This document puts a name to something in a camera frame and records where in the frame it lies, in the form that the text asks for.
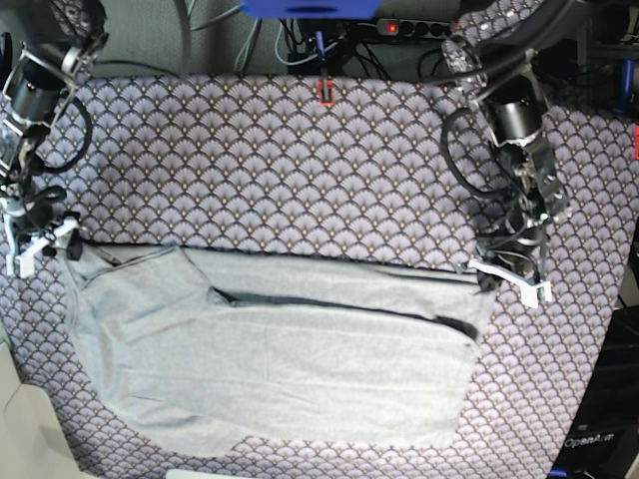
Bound grey metal frame post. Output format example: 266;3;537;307
575;1;592;69

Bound blue vertical post centre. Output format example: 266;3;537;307
315;31;325;77

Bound red clamp at table right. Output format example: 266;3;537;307
633;124;639;161

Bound light grey T-shirt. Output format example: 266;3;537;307
60;244;495;457

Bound black power strip red switch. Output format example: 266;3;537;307
372;18;452;40

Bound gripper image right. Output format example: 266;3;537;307
477;227;547;292

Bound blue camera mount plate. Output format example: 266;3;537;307
244;0;380;19

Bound red clamp at table back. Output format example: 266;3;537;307
318;79;333;107

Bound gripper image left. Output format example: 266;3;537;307
4;187;83;260

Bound white camera bracket image left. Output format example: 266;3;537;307
5;212;81;278

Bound fan-patterned table cloth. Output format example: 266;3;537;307
1;76;638;478

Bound blue post right edge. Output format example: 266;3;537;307
614;59;635;114

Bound black OpenArm computer box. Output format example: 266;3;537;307
548;306;638;478

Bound red clamp at table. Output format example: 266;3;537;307
318;79;333;107
633;124;639;161

